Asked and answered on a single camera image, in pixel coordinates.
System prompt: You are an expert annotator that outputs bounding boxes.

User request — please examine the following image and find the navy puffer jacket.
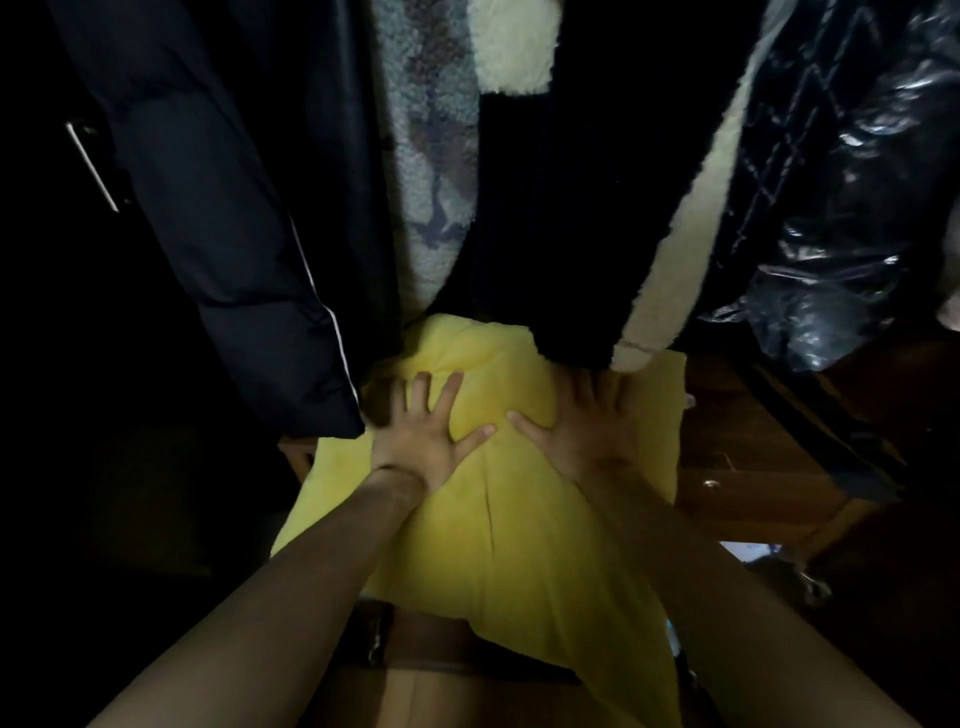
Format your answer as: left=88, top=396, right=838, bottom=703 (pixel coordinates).
left=46, top=0, right=402, bottom=441

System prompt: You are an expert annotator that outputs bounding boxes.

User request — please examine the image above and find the metal buckle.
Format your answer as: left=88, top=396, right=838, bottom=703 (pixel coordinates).
left=793, top=568, right=834, bottom=607

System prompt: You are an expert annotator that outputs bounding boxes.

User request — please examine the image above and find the person's right forearm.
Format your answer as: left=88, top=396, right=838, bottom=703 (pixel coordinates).
left=574, top=459, right=925, bottom=728

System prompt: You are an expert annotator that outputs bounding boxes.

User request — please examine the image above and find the brown wooden drawer unit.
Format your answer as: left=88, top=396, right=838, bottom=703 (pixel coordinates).
left=672, top=348, right=912, bottom=547

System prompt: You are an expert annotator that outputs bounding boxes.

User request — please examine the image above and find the black strap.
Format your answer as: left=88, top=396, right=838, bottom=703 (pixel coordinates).
left=738, top=361, right=905, bottom=502

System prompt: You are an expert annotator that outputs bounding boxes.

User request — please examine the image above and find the silver door handle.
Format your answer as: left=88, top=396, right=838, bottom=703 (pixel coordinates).
left=64, top=120, right=123, bottom=214

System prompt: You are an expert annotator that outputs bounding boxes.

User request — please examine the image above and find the person's left hand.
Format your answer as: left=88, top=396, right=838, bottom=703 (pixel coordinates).
left=363, top=371, right=498, bottom=497

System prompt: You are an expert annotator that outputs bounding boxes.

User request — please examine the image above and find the grey patterned fleece garment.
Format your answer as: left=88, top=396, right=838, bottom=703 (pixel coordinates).
left=369, top=0, right=483, bottom=325

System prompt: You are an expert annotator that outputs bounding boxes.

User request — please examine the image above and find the person's left forearm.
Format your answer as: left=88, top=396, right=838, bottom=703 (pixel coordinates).
left=86, top=466, right=430, bottom=728

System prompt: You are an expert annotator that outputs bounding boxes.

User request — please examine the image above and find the yellow blanket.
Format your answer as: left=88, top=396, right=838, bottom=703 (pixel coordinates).
left=270, top=312, right=688, bottom=728

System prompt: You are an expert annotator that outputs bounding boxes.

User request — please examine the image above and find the person's right hand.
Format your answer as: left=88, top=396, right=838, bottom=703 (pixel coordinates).
left=505, top=367, right=640, bottom=486

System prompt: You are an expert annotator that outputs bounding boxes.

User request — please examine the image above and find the black coat with cream trim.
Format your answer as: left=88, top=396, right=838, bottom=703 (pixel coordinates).
left=429, top=0, right=798, bottom=374

